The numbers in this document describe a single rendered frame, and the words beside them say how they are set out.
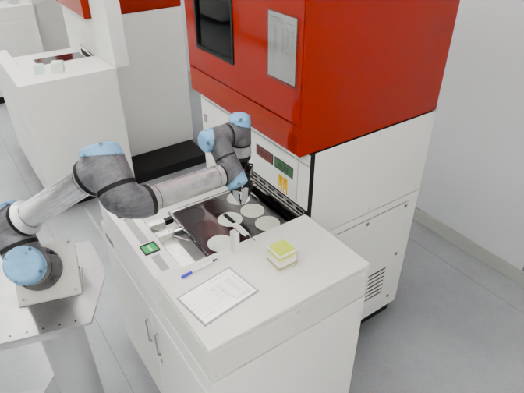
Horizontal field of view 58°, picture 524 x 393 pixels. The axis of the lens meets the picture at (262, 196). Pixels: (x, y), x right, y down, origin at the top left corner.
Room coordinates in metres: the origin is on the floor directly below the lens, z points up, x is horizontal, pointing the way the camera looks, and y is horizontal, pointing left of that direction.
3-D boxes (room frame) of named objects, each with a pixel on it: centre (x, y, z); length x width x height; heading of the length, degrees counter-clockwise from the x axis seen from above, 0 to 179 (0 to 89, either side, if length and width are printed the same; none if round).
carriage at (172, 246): (1.36, 0.34, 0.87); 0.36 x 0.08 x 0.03; 35
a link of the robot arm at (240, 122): (1.49, 0.08, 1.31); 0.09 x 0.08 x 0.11; 127
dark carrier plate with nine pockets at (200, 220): (1.52, 0.13, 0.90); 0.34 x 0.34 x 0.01; 35
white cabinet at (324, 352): (1.40, 0.17, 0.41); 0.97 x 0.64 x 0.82; 35
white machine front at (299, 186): (1.81, 0.05, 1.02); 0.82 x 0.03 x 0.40; 35
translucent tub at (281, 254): (1.19, -0.07, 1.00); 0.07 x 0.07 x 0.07; 35
